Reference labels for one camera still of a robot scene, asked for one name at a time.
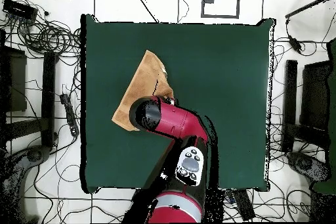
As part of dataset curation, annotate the tan terry towel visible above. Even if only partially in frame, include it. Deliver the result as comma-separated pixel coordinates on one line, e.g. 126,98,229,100
111,49,175,132

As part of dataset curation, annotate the black flat panel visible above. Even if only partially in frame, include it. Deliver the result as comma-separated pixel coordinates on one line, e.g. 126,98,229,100
0,46,28,113
299,60,331,130

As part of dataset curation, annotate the dark green table cloth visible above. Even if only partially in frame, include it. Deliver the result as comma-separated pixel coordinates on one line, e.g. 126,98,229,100
80,13,276,192

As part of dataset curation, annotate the black power strip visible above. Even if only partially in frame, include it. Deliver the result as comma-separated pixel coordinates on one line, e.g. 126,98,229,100
59,93,80,137

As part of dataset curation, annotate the black oblong box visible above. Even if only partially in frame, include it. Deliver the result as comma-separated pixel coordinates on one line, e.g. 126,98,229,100
233,189,256,221

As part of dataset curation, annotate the black power adapter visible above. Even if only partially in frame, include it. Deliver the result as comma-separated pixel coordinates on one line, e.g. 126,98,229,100
287,35,303,54

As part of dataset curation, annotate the black tripod base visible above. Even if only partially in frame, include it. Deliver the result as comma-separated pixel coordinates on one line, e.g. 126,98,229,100
5,145,52,175
286,151,331,183

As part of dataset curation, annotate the black pole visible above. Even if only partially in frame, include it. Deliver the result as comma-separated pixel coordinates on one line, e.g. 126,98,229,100
285,0,336,20

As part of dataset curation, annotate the black electronics box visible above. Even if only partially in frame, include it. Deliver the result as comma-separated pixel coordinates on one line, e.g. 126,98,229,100
2,0,39,22

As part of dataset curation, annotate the black stand frame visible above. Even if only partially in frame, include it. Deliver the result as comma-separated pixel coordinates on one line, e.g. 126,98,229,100
282,59,330,154
2,51,57,148

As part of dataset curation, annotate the tangled black cable bundle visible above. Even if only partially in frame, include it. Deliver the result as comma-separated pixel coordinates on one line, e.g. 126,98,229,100
15,16,82,59

